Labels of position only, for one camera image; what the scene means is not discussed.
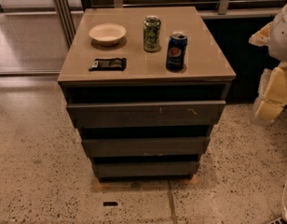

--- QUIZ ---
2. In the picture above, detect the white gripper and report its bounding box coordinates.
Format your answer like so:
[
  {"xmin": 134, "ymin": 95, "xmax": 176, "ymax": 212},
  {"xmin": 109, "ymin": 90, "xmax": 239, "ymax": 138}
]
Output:
[{"xmin": 251, "ymin": 62, "xmax": 287, "ymax": 127}]

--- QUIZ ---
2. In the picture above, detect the grey bottom drawer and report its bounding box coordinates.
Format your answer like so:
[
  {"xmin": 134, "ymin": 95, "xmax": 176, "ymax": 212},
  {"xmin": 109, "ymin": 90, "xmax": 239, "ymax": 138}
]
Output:
[{"xmin": 93, "ymin": 161, "xmax": 199, "ymax": 178}]

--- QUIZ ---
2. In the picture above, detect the grey drawer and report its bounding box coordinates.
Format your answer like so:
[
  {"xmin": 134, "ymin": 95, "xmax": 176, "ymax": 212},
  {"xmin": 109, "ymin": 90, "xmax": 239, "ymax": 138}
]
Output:
[
  {"xmin": 93, "ymin": 161, "xmax": 199, "ymax": 178},
  {"xmin": 66, "ymin": 101, "xmax": 226, "ymax": 128},
  {"xmin": 83, "ymin": 136, "xmax": 210, "ymax": 157}
]

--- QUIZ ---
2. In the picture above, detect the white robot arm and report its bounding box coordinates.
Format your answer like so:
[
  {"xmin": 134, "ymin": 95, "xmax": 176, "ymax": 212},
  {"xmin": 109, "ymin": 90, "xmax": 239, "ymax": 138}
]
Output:
[{"xmin": 249, "ymin": 4, "xmax": 287, "ymax": 126}]

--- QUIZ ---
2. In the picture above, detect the grey top drawer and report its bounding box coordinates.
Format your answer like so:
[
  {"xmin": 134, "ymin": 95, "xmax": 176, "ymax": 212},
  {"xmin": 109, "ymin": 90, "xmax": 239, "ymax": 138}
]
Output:
[{"xmin": 66, "ymin": 101, "xmax": 226, "ymax": 128}]

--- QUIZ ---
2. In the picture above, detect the grey drawer cabinet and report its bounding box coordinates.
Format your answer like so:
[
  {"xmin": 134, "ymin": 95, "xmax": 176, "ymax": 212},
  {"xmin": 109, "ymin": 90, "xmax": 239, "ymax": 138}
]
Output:
[{"xmin": 57, "ymin": 6, "xmax": 237, "ymax": 183}]

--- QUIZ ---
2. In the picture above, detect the grey middle drawer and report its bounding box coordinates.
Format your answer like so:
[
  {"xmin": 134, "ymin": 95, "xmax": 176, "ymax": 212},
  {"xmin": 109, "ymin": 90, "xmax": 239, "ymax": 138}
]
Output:
[{"xmin": 83, "ymin": 136, "xmax": 210, "ymax": 157}]

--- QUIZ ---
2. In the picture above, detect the blue pepsi can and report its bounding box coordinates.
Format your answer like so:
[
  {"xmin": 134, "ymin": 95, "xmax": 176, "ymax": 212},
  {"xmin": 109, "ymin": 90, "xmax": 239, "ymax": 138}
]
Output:
[{"xmin": 166, "ymin": 31, "xmax": 187, "ymax": 71}]

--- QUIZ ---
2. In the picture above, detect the green soda can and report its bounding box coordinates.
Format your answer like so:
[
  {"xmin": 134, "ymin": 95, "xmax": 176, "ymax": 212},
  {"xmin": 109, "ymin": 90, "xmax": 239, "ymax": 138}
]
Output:
[{"xmin": 143, "ymin": 15, "xmax": 161, "ymax": 52}]

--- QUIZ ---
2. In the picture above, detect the white bowl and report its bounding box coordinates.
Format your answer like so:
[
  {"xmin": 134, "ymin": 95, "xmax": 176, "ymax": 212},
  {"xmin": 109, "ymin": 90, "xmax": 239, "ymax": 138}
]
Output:
[{"xmin": 89, "ymin": 23, "xmax": 127, "ymax": 46}]

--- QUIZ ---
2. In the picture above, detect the black snack packet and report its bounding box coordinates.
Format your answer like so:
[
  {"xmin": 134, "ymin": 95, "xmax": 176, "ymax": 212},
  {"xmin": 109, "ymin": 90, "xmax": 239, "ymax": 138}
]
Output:
[{"xmin": 89, "ymin": 58, "xmax": 127, "ymax": 71}]

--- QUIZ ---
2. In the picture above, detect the metal frame post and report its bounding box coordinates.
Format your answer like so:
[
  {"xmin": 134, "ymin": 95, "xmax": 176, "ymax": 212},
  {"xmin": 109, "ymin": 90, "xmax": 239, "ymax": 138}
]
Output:
[{"xmin": 52, "ymin": 0, "xmax": 75, "ymax": 48}]

